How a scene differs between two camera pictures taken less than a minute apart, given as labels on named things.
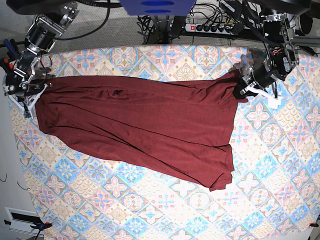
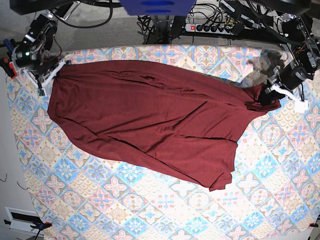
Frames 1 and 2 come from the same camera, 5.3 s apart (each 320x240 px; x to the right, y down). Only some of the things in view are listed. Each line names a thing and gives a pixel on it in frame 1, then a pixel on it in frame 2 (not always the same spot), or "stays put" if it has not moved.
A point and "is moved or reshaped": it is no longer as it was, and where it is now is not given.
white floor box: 22,220 stays put
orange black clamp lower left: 40,226 stays put
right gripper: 261,77 → 285,80
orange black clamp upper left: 8,67 stays put
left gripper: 25,90 → 38,61
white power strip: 209,28 stays put
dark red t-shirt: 182,127 is moved or reshaped
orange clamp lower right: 313,224 stays put
